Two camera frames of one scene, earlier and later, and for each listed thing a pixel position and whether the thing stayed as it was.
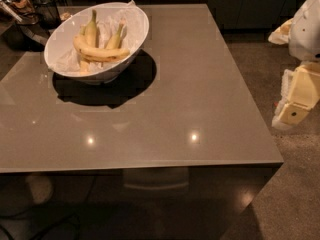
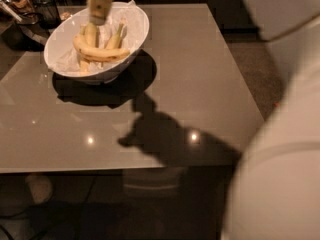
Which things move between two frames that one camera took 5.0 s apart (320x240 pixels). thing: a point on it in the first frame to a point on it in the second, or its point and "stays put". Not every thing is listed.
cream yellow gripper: x=306 y=34 to x=100 y=4
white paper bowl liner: x=60 y=49 stays put
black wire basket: x=46 y=11 stays put
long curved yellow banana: x=96 y=54 stays put
